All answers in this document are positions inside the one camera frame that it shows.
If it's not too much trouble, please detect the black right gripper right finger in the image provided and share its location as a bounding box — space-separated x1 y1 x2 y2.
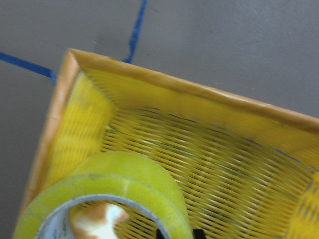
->
193 229 206 239

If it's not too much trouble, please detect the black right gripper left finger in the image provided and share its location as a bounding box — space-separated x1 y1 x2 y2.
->
156 229 164 239

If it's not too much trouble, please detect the yellow tape roll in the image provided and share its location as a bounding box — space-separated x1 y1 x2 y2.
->
13 151 193 239

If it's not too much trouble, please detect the yellow plastic basket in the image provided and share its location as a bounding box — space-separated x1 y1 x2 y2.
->
19 49 319 239

